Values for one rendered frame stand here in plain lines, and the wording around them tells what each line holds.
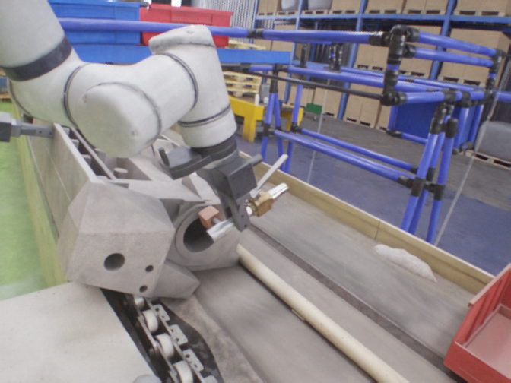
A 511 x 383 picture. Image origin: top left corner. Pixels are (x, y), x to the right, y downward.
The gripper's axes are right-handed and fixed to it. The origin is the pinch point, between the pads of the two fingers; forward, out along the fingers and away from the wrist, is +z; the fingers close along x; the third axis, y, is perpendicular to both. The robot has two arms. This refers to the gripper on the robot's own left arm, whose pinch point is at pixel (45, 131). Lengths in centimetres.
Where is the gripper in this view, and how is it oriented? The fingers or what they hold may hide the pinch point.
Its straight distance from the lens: 100.6
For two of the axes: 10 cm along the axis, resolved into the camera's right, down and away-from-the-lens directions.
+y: 2.7, -9.3, -2.4
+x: -6.0, -3.6, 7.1
